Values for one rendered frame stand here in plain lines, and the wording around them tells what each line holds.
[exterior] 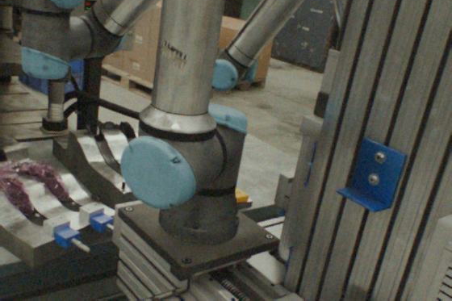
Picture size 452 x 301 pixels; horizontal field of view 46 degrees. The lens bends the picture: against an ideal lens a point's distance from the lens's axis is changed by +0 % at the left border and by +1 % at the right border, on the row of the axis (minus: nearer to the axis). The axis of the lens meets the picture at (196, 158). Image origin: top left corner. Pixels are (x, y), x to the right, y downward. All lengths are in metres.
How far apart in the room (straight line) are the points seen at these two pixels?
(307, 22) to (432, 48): 7.71
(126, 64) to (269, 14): 4.73
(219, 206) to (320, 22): 7.51
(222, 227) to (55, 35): 0.42
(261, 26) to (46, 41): 0.54
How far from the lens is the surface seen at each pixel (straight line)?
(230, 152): 0.86
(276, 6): 1.23
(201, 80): 0.73
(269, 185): 1.82
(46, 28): 0.88
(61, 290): 1.48
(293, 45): 8.65
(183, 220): 0.92
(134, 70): 5.79
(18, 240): 1.27
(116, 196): 1.45
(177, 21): 0.72
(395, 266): 0.87
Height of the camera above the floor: 1.51
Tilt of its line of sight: 22 degrees down
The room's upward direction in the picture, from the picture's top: 9 degrees clockwise
